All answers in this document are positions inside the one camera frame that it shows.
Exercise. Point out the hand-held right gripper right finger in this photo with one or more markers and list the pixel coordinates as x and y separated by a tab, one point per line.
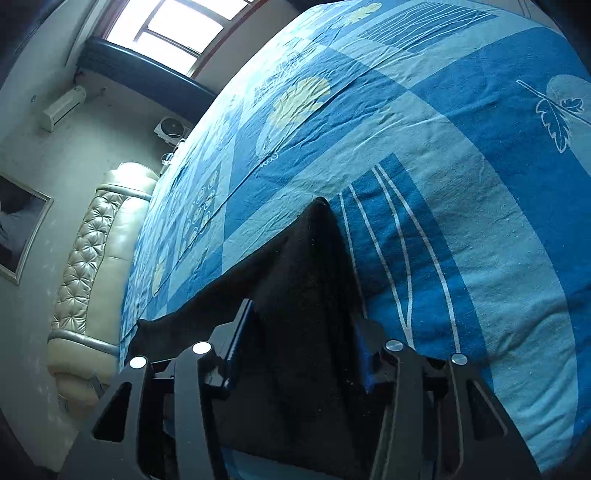
365	364

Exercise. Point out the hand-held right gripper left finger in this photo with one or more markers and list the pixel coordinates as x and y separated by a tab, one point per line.
234	350

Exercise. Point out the black pants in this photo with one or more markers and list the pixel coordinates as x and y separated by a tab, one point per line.
295	323

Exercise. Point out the cream tufted leather headboard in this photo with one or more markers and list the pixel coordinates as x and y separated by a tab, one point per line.
92	258

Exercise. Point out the blue patterned bed sheet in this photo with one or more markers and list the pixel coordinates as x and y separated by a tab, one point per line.
461	207

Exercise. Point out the white square fan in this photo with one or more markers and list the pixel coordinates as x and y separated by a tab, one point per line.
170	133

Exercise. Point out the dark blue ribbed window panel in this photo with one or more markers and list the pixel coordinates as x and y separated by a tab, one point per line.
152	62

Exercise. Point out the window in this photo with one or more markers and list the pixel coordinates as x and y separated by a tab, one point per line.
161	27

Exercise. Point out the framed black-and-white wall picture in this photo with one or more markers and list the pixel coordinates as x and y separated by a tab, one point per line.
18	221

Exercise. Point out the white wall air conditioner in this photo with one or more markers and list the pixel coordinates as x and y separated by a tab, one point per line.
62	107

